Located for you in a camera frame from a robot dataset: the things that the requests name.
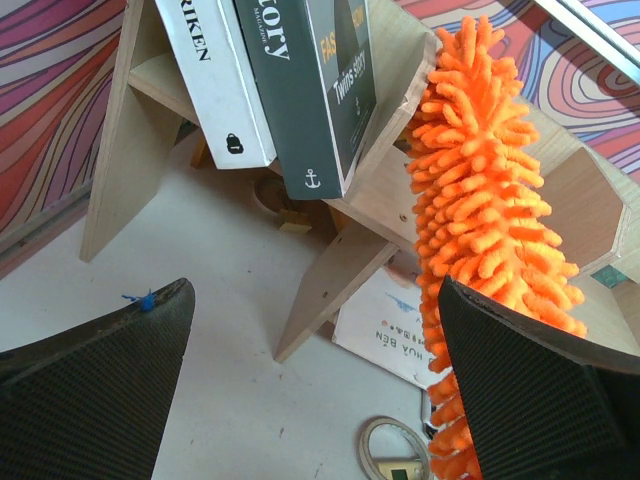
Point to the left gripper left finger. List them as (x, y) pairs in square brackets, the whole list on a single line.
[(92, 402)]

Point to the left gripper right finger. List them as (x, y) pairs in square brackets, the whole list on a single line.
[(540, 403)]

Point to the orange microfiber duster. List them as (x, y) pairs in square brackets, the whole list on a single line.
[(479, 215)]

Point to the light wooden bookshelf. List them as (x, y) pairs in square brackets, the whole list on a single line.
[(149, 99)]

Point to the small beige box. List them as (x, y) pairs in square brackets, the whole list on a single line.
[(401, 469)]

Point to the spiral sketchbook with frog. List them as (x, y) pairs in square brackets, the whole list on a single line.
[(382, 324)]

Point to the white book under magazine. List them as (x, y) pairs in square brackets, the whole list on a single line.
[(209, 48)]

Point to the large Twins story magazine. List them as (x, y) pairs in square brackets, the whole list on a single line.
[(312, 64)]

